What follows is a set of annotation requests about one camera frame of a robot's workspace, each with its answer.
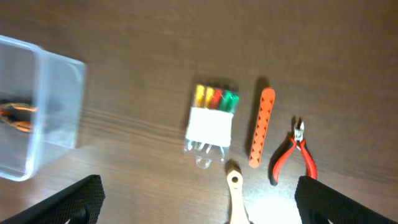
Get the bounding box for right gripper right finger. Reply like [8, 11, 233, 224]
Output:
[295, 176, 396, 224]

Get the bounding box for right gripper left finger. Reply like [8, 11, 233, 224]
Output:
[1, 175, 105, 224]

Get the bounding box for orange black long-nose pliers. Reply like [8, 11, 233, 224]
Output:
[1, 100, 37, 133]

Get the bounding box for orange bit holder strip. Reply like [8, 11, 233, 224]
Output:
[249, 87, 275, 168]

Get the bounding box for screwdriver set clear pack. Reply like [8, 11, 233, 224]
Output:
[183, 84, 240, 169]

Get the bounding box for clear plastic container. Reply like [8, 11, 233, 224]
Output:
[1, 36, 86, 182]

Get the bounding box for red handled side cutters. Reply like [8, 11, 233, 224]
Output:
[271, 118, 318, 185]

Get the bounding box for orange scraper wooden handle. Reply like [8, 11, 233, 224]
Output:
[226, 167, 250, 224]

